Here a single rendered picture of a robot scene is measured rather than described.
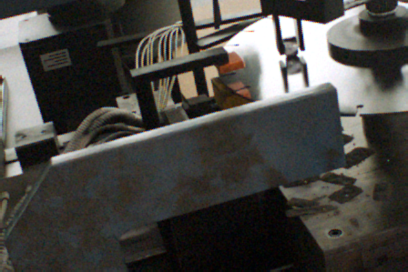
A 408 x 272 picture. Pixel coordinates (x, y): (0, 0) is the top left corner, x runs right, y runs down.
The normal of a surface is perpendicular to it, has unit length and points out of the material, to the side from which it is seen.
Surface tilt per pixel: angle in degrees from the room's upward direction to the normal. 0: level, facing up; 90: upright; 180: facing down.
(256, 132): 90
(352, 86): 0
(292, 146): 90
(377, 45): 5
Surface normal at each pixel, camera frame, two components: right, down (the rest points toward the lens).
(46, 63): 0.22, 0.37
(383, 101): -0.18, -0.89
